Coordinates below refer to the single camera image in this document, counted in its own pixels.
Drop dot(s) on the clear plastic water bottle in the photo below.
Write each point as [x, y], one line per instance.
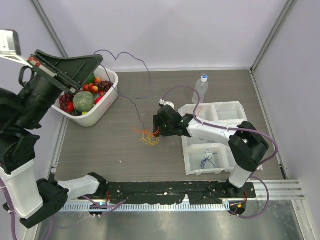
[201, 87]

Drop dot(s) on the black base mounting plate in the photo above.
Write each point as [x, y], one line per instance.
[172, 192]

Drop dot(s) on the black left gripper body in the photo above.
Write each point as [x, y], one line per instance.
[49, 84]

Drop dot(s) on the green striped melon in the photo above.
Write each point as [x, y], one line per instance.
[83, 101]

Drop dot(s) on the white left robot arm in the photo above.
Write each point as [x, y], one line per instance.
[33, 200]

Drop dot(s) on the red yellow peaches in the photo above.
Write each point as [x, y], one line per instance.
[93, 87]

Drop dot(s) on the white compartment tray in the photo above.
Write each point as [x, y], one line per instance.
[205, 155]

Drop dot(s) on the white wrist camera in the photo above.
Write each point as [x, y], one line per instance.
[10, 48]
[163, 103]

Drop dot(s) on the dark red grape bunch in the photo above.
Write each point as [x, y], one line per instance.
[66, 102]

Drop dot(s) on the white slotted cable duct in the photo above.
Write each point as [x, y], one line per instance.
[85, 206]

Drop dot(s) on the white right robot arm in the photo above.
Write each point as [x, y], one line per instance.
[247, 145]

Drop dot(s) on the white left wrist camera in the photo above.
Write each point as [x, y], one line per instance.
[10, 48]

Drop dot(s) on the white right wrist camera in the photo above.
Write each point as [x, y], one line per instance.
[163, 103]

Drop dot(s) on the red apple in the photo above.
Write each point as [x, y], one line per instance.
[98, 99]

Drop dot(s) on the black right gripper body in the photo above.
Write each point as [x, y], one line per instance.
[166, 128]

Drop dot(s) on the green lime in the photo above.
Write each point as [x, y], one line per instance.
[91, 79]

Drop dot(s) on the white plastic fruit basket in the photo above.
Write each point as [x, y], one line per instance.
[93, 116]

